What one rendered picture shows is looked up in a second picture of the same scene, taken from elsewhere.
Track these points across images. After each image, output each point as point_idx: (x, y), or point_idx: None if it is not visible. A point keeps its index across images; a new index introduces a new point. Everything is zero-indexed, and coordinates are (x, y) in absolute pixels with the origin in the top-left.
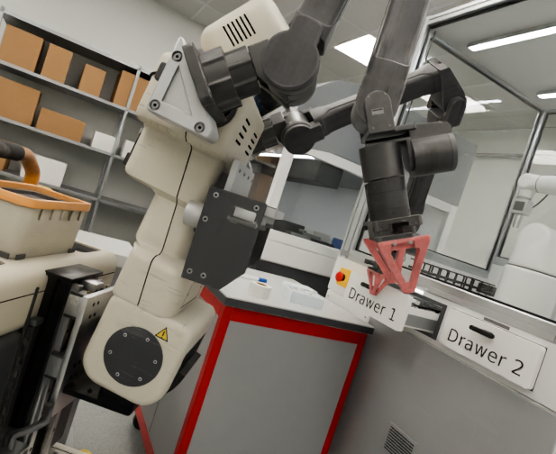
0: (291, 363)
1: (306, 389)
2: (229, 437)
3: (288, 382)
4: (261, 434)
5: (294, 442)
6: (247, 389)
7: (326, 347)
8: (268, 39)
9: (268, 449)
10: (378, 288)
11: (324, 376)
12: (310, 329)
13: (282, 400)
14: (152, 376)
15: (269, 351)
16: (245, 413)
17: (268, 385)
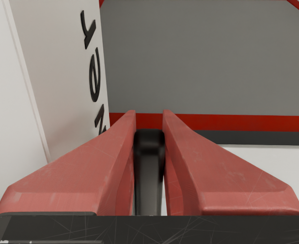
0: (221, 76)
1: (161, 53)
2: (259, 21)
3: (206, 58)
4: (211, 22)
5: (150, 18)
6: (280, 50)
7: (146, 101)
8: None
9: (190, 15)
10: (131, 141)
11: (128, 67)
12: (217, 124)
13: (202, 44)
14: None
15: (287, 86)
16: (257, 34)
17: (244, 54)
